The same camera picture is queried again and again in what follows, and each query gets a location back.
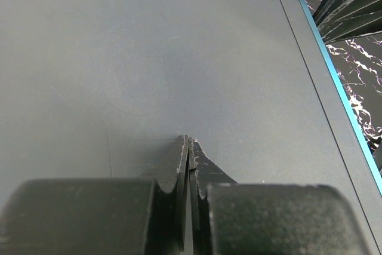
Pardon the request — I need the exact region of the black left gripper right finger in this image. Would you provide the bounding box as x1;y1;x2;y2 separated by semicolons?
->
188;138;237;254

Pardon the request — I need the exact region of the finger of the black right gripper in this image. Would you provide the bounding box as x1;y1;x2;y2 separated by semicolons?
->
313;0;381;43

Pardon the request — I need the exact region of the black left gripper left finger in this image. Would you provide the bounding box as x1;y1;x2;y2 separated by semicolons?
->
143;136;189;252

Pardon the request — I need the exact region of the dark grey network switch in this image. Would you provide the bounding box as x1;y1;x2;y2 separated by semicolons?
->
1;0;381;254

